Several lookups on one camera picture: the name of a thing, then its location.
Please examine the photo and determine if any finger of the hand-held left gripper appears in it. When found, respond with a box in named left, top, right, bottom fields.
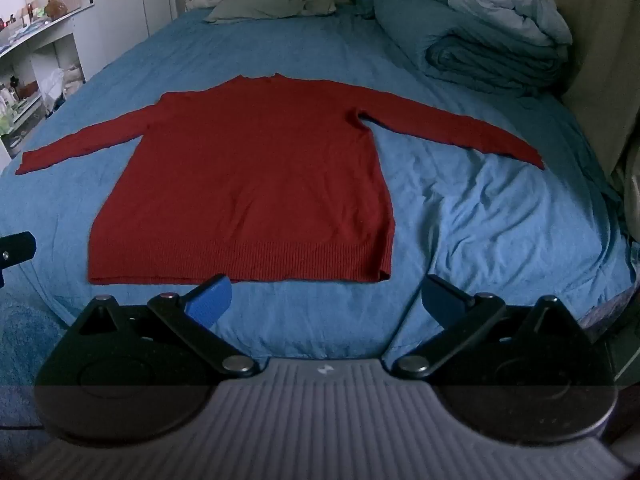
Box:
left=0, top=231, right=37, bottom=288

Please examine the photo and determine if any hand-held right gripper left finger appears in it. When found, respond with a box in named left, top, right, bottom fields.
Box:
left=69, top=273, right=261, bottom=379

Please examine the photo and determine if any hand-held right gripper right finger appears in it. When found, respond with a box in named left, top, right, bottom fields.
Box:
left=391, top=274, right=594, bottom=380

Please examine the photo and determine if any red knit sweater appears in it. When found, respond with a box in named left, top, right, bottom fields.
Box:
left=14, top=73, right=545, bottom=285

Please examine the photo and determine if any blue bed sheet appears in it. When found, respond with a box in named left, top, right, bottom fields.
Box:
left=0, top=6, right=638, bottom=361

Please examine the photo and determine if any blue fluffy rug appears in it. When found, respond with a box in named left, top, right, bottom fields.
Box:
left=0, top=287, right=76, bottom=431

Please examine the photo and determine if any white shelf unit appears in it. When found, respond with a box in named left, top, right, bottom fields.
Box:
left=0, top=2, right=96, bottom=161

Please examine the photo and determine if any folded teal duvet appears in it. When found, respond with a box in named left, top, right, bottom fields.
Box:
left=354, top=0, right=571, bottom=97

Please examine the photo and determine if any beige curtain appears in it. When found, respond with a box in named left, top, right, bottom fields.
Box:
left=542, top=0, right=640, bottom=176

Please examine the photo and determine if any light blue bundled duvet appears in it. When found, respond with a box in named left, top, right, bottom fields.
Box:
left=448, top=0, right=574, bottom=47

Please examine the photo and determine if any grey-green pillow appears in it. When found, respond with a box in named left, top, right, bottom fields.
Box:
left=204, top=0, right=338, bottom=24

